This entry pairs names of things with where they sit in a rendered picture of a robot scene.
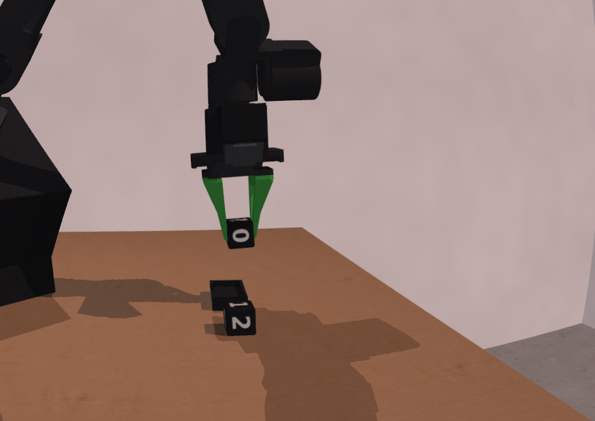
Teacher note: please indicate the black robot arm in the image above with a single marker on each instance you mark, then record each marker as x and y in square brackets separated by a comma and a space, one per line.
[286, 70]

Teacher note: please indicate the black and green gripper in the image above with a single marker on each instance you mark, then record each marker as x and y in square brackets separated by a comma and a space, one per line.
[261, 178]

